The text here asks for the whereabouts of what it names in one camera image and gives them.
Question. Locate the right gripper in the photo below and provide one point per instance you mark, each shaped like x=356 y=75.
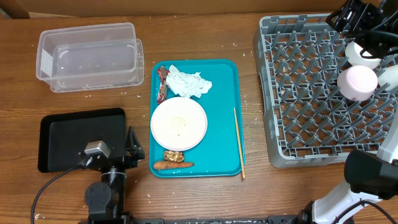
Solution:
x=362 y=38

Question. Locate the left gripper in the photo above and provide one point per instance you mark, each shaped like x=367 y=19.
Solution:
x=133 y=151

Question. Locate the white cup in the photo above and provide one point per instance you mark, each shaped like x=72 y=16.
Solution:
x=390 y=76

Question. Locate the pink white bowl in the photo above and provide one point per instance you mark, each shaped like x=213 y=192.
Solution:
x=357 y=83

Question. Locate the red snack wrapper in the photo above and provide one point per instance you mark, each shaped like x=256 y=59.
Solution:
x=163 y=88

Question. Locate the white tissue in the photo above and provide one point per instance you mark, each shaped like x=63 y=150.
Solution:
x=187 y=84

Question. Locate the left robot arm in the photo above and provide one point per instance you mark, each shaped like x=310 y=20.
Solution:
x=105 y=198

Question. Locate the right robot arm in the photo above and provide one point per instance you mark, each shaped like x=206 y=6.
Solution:
x=369 y=178

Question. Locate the grey dishwasher rack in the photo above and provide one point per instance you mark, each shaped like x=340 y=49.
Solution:
x=307 y=121

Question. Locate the carrot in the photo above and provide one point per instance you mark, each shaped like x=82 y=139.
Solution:
x=164 y=165

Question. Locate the brown food scrap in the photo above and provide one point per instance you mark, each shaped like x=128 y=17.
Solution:
x=173 y=156

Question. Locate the large white plate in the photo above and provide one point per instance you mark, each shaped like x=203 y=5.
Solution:
x=178 y=124

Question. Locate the black plastic tray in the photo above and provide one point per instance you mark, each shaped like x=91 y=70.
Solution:
x=64 y=136

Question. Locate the teal serving tray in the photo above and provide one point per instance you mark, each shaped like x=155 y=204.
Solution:
x=217 y=154

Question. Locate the clear plastic bin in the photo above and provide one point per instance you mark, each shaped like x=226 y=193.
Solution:
x=51 y=39

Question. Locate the wooden chopstick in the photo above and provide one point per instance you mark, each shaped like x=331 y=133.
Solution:
x=239 y=145

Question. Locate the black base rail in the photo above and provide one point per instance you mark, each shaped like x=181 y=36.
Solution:
x=273 y=219

